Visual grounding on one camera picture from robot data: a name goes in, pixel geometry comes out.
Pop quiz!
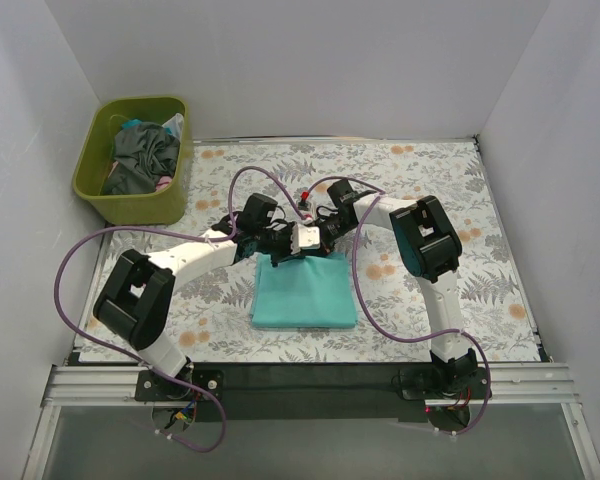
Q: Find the teal t shirt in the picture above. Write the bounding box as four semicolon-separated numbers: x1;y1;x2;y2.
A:
250;253;358;329

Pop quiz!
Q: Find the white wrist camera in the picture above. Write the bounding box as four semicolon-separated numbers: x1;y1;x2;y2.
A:
291;223;321;254
297;191;317;224

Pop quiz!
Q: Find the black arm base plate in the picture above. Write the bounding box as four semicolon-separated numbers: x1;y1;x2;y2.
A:
134;363;490;423

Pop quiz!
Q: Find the aluminium frame rail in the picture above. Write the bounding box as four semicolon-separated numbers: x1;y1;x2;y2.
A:
23;362;600;479

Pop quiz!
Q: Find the green plastic laundry bin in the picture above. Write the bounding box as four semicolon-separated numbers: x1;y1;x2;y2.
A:
72;95;191;225

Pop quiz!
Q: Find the grey t shirt in bin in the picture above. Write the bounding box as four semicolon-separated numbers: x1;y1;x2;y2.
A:
101;122;180;195

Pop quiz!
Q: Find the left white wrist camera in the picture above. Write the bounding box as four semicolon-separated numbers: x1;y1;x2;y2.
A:
291;223;321;254

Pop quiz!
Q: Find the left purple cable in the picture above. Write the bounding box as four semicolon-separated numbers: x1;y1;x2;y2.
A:
54;165;311;454

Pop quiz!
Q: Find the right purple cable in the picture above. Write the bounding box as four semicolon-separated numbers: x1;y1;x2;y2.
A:
299;177;494;444

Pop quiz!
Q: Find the purple cable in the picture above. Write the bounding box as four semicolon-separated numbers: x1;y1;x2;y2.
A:
299;177;494;444
54;165;311;454

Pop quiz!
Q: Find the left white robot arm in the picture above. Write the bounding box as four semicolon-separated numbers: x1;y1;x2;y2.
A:
93;194;319;400

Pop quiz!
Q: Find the clear plastic bag in bin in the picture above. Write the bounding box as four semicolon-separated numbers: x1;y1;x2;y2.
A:
162;113;184;146

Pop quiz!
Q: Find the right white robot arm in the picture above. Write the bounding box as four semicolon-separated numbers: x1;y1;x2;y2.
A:
316;177;481;398

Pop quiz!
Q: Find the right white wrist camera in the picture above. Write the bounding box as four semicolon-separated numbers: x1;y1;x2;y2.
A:
297;191;317;224

